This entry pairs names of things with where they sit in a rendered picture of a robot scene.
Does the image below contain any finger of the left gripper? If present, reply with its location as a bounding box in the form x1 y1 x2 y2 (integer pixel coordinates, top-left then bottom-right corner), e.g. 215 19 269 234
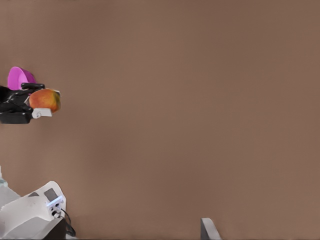
20 82 62 97
31 107 53 120

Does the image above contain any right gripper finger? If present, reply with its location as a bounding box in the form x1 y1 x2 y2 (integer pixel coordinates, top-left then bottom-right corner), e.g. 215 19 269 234
200 217 223 240

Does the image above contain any red yellow apple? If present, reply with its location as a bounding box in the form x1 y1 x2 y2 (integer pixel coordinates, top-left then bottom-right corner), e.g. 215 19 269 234
28 88 62 114

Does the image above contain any pink bowl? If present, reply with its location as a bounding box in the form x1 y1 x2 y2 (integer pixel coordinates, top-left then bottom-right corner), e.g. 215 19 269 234
6 66 38 92

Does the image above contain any black cable loop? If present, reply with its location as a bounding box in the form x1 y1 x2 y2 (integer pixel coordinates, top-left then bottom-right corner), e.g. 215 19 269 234
59 208 77 238

